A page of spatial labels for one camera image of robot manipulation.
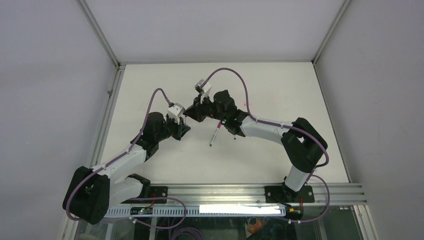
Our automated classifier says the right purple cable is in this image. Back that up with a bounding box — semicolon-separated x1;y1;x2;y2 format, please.
200;67;331;224

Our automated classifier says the aluminium front rail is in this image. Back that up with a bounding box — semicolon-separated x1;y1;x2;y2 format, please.
151;183;367;207

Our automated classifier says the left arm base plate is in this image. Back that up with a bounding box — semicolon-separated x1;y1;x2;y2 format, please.
122;185;169;205

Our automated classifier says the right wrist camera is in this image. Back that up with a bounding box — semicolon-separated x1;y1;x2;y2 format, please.
194;79;212;104

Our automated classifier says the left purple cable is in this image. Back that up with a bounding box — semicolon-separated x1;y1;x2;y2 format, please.
65;88;204;240

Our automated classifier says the white slotted cable duct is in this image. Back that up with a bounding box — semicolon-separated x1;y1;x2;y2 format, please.
104;204;286;218

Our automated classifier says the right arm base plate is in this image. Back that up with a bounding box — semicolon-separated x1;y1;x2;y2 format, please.
264;183;315;205

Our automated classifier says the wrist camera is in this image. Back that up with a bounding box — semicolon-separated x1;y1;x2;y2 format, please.
167;103;185;125
194;79;212;104

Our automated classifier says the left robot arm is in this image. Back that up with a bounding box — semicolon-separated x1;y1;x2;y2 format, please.
62;112;191;225

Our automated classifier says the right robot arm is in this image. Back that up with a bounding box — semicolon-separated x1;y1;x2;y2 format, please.
184;90;328;203

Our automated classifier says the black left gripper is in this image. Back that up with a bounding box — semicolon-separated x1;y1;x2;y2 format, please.
155;114;190;142

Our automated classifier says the white pen green end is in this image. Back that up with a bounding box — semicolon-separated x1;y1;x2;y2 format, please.
209;127;220;147

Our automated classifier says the orange object under table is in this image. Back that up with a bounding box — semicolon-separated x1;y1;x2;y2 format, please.
245;218;264;234

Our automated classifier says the purple cable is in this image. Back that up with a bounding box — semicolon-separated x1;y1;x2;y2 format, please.
65;88;204;240
200;67;331;224

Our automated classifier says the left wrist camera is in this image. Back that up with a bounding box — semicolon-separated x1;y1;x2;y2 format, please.
167;103;185;125

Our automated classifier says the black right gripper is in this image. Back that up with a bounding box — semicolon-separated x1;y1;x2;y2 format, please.
184;96;226;126

